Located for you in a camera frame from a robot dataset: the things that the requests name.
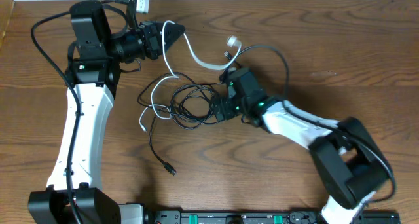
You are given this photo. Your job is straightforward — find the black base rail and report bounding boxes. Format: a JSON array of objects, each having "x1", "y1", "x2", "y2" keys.
[{"x1": 143, "y1": 209, "x2": 402, "y2": 224}]

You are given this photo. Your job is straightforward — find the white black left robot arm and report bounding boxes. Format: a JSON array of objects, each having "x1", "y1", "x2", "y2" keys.
[{"x1": 28, "y1": 0, "x2": 185, "y2": 223}]

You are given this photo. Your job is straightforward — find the black usb cable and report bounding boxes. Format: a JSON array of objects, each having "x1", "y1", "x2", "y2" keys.
[{"x1": 136, "y1": 50, "x2": 236, "y2": 176}]

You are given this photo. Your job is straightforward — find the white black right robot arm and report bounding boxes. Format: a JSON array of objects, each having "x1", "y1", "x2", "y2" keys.
[{"x1": 210, "y1": 68, "x2": 394, "y2": 223}]

